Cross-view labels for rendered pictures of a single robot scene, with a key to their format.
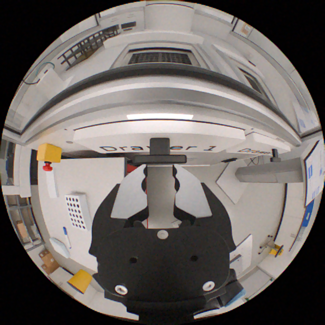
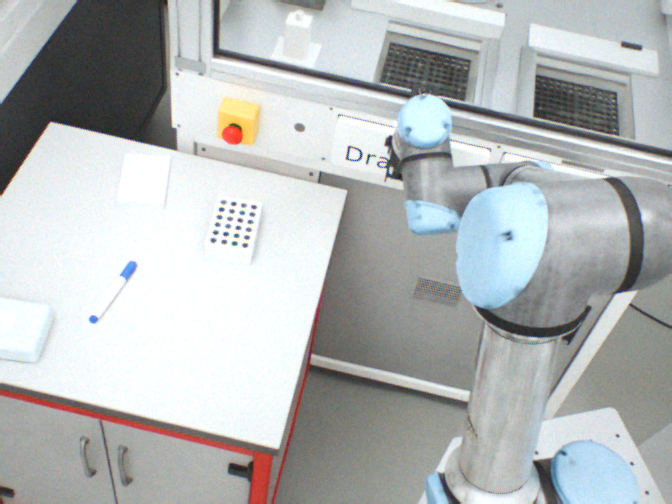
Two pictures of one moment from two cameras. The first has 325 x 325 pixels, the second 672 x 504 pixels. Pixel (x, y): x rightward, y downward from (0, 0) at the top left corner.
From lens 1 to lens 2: 1.41 m
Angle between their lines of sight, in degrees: 34
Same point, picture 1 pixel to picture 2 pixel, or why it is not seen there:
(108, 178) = (318, 205)
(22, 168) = not seen: outside the picture
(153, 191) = (308, 459)
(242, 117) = (473, 131)
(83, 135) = (352, 122)
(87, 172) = (277, 191)
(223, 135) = (461, 149)
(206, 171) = not seen: hidden behind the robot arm
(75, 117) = (360, 105)
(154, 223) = not seen: outside the picture
